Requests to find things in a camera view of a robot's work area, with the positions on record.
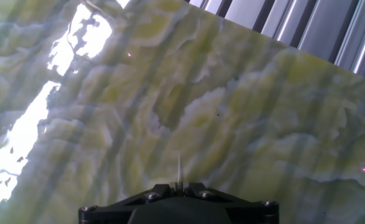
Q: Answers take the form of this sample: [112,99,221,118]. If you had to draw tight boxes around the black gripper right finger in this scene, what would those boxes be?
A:
[183,182,279,224]

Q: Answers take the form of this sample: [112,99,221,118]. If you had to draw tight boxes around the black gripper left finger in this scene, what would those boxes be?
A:
[78,183,177,224]

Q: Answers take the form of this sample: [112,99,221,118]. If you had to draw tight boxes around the small white pipette tip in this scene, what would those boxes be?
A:
[176,154,183,184]

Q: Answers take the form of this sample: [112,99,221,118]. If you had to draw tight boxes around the green marble pattern mat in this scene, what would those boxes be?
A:
[0,0,365,224]

